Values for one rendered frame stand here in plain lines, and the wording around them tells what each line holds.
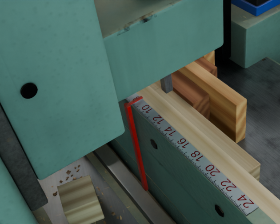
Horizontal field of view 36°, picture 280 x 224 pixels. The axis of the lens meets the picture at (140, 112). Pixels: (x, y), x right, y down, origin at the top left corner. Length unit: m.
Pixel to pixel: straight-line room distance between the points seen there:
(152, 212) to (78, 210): 0.09
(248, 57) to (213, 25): 0.16
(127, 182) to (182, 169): 0.16
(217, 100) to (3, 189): 0.26
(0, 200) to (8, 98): 0.06
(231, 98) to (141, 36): 0.13
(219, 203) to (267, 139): 0.12
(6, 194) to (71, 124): 0.07
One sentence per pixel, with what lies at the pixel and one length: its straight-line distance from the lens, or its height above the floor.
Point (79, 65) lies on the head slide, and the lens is 0.29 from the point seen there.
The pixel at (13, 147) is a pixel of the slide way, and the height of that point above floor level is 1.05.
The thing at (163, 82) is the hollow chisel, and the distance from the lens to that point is 0.45.
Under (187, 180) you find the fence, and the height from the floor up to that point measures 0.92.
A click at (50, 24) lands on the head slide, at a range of 0.27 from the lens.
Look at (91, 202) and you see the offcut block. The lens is 0.52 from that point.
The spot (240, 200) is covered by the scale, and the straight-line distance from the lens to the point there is 0.36.
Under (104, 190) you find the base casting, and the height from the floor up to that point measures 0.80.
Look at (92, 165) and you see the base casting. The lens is 0.60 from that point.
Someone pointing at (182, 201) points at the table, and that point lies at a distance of 0.46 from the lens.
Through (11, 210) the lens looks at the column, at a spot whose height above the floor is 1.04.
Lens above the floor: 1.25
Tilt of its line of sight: 44 degrees down
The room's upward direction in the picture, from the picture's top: 11 degrees counter-clockwise
